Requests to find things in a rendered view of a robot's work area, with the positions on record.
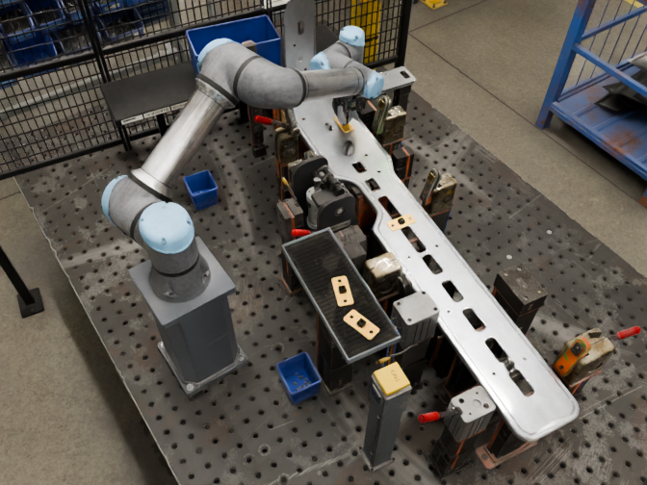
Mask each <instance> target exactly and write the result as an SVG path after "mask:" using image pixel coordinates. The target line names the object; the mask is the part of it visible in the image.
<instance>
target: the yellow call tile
mask: <svg viewBox="0 0 647 485"><path fill-rule="evenodd" d="M374 376H375V379H376V380H377V382H378V384H379V385H380V387H381V389H382V390H383V392H384V393H385V394H386V396H389V395H391V394H393V393H395V392H397V391H399V390H401V389H403V388H405V387H408V386H409V385H410V382H409V381H408V379H407V378H406V376H405V374H404V373H403V371H402V370H401V368H400V366H399V364H398V363H397V362H396V363H393V364H391V365H389V366H387V367H385V368H382V369H380V370H377V371H375V372H374Z"/></svg>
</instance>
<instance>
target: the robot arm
mask: <svg viewBox="0 0 647 485"><path fill-rule="evenodd" d="M364 45H365V34H364V31H363V30H362V29H361V28H358V27H356V26H347V27H344V28H343V29H342V30H341V32H340V36H339V40H338V41H337V42H335V43H334V44H333V45H331V46H329V47H328V48H326V49H325V50H324V51H323V52H320V53H319V54H318V55H316V56H315V57H314V58H313V59H312V60H311V61H310V65H309V66H310V71H299V70H297V69H295V68H285V67H282V66H279V65H277V64H274V63H272V62H270V61H269V60H267V59H265V58H263V57H261V56H259V55H258V54H256V53H254V52H252V51H251V50H249V49H247V48H245V47H244V46H243V45H242V44H240V43H239V42H237V41H233V40H231V39H229V38H218V39H215V40H213V41H211V42H210V43H208V44H207V45H206V46H205V47H204V48H203V50H202V51H201V52H200V54H199V57H198V59H197V60H198V63H197V70H198V75H197V76H196V78H195V82H196V90H195V91H194V93H193V94H192V96H191V97H190V99H189V100H188V101H187V103H186V104H185V106H184V107H183V109H182V110H181V111H180V113H179V114H178V116H177V117H176V119H175V120H174V121H173V122H172V123H171V125H170V126H169V128H168V129H167V131H166V132H165V134H164V135H163V137H162V138H161V139H160V141H159V142H158V144H157V145H156V147H155V148H154V149H153V151H152V152H151V154H150V155H149V157H148V158H147V159H146V161H145V162H144V164H143V165H142V167H141V168H139V169H133V170H131V171H130V172H129V174H128V175H127V176H126V175H122V176H118V177H117V179H114V180H113V181H112V182H111V183H110V184H109V185H108V186H107V188H106V189H105V191H104V193H103V196H102V210H103V212H104V214H105V216H106V217H107V218H108V219H109V220H110V221H111V223H112V224H113V225H115V226H116V227H118V228H119V229H120V230H122V231H123V232H124V233H125V234H126V235H128V236H129V237H130V238H131V239H132V240H133V241H135V242H136V243H137V244H139V245H140V246H141V247H142V248H143V249H144V250H145V251H146V252H147V253H148V255H149V258H150V260H151V263H152V267H151V272H150V283H151V286H152V289H153V291H154V293H155V294H157V295H158V296H159V297H160V298H162V299H163V300H165V301H168V302H173V303H181V302H187V301H190V300H193V299H195V298H197V297H198V296H200V295H201V294H202V293H204V291H205V290H206V289H207V287H208V286H209V283H210V280H211V271H210V267H209V265H208V263H207V261H206V260H205V258H204V257H203V256H202V255H201V254H200V253H199V252H198V248H197V244H196V240H195V235H194V225H193V222H192V220H191V218H190V216H189V214H188V213H187V212H186V210H185V209H184V208H182V207H181V206H179V205H177V204H175V203H172V202H169V201H170V199H171V192H170V188H171V187H172V185H173V184H174V182H175V181H176V179H177V178H178V177H179V175H180V174H181V172H182V171H183V169H184V168H185V167H186V165H187V164H188V162H189V161H190V159H191V158H192V156H193V155H194V153H195V152H196V150H197V149H198V147H199V146H200V145H201V144H202V143H203V141H204V140H205V138H206V137H207V136H208V134H209V133H210V131H211V130H212V128H213V127H214V126H215V124H216V123H217V121H218V120H219V118H220V117H221V115H222V114H223V112H224V111H225V110H226V109H231V108H235V107H236V105H237V104H238V102H239V101H240V100H241V101H242V102H244V103H246V104H248V105H249V106H252V107H256V108H262V109H290V108H295V107H298V106H300V105H301V104H302V103H303V102H308V101H315V100H322V99H328V98H333V100H332V109H333V112H334V114H335V115H336V117H337V119H338V121H339V123H340V124H341V125H342V126H343V125H344V124H345V125H346V124H347V123H348V124H349V123H350V121H351V120H352V119H353V118H354V119H355V120H357V121H358V119H359V117H358V114H357V112H359V111H362V108H363V109H364V110H365V107H366V98H369V99H375V98H377V97H378V96H379V94H380V93H381V91H382V89H383V86H384V78H383V76H382V75H380V74H378V73H377V72H375V70H371V69H369V68H368V67H366V66H365V65H363V56H364ZM363 98H364V100H365V102H364V104H363ZM356 111H357V112H356ZM344 114H345V115H346V118H345V116H344ZM346 120H347V121H346Z"/></svg>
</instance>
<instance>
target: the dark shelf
mask: <svg viewBox="0 0 647 485"><path fill-rule="evenodd" d="M280 39H281V41H280V53H281V66H282V67H285V50H284V36H280ZM338 40H339V39H338V38H337V37H336V36H335V35H334V34H333V33H332V31H331V30H330V29H329V28H328V27H327V26H326V25H325V24H323V25H320V26H316V55H318V54H319V53H320V52H323V51H324V50H325V49H326V48H328V47H329V46H331V45H333V44H334V43H335V42H337V41H338ZM195 78H196V73H195V71H194V67H193V65H192V60H190V61H187V62H183V63H180V64H174V65H170V66H167V67H163V68H159V69H155V70H152V71H148V72H145V73H142V74H138V75H134V76H130V77H127V78H123V79H119V80H116V81H113V82H109V83H106V84H102V85H100V86H99V87H100V90H101V93H102V95H103V97H104V100H105V102H106V104H107V106H108V109H109V111H110V113H111V116H112V118H113V120H114V122H115V125H116V127H118V126H122V125H125V124H129V123H132V122H136V121H139V120H142V119H146V118H149V117H152V116H155V115H160V114H164V113H167V112H170V111H174V110H177V109H181V108H183V107H184V106H185V104H186V103H187V101H188V100H189V99H190V97H191V96H192V94H193V93H194V91H195V90H196V82H195Z"/></svg>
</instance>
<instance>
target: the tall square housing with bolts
mask: <svg viewBox="0 0 647 485"><path fill-rule="evenodd" d="M439 314H440V309H439V307H438V306H437V305H436V303H435V302H434V300H433V299H432V298H431V296H430V295H429V293H428V292H427V291H426V290H421V291H418V292H416V293H414V294H411V295H409V296H406V297H404V298H401V299H399V300H397V301H395V302H394V303H393V309H392V315H391V321H392V323H393V324H394V326H395V327H396V329H397V331H398V332H399V334H400V335H401V340H400V341H399V342H397V343H395V344H393V345H390V346H388V348H387V349H386V355H385V357H387V356H389V355H391V354H396V353H399V352H402V351H404V350H405V349H407V348H408V347H409V346H411V345H415V344H418V346H414V347H412V348H410V349H408V350H407V351H406V352H405V353H403V354H401V355H398V356H393V357H390V359H389V360H387V361H386V362H384V368H385V367H387V366H389V365H391V364H393V363H396V362H397V363H398V364H399V366H400V368H401V370H402V371H403V373H404V374H405V376H406V378H407V379H408V381H409V382H410V385H411V387H412V388H411V392H410V393H411V394H412V393H417V392H416V391H417V390H419V389H420V390H421V389H423V385H425V384H424V383H423V382H421V378H422V374H423V371H424V367H425V363H426V360H427V357H426V352H427V346H428V342H429V339H430V338H433V337H434V331H435V328H436V324H437V321H438V318H439ZM420 387H421V388H420ZM417 388H418V389H417ZM415 389H416V390H415ZM413 390H414V391H413Z"/></svg>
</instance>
